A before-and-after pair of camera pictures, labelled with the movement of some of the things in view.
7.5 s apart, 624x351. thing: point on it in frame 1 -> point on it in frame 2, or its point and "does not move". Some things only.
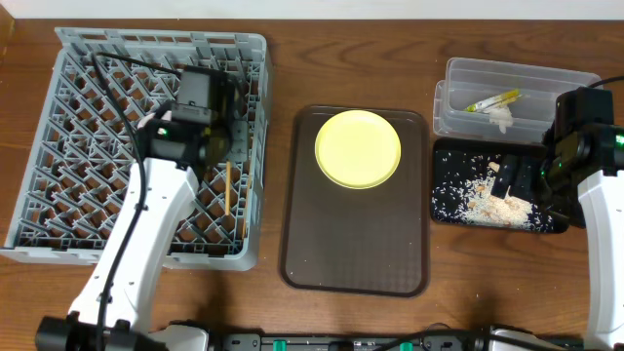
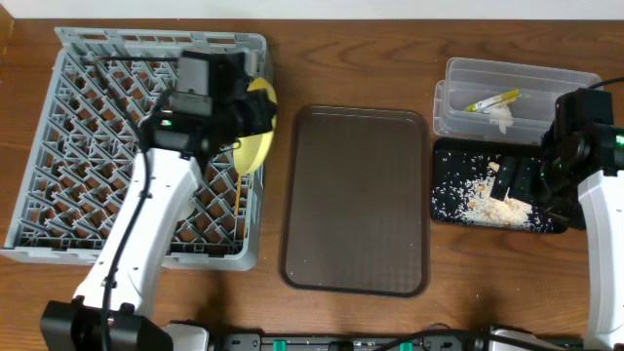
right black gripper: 531,176 does not move
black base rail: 449,340 does not move
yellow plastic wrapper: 495,101 does not move
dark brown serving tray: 372,240 does not move
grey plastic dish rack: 85,148 does not move
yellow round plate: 358,149 -> 253,148
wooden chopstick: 228,186 -> 238,195
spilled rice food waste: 463,192 does not move
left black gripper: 239,135 -> 260,113
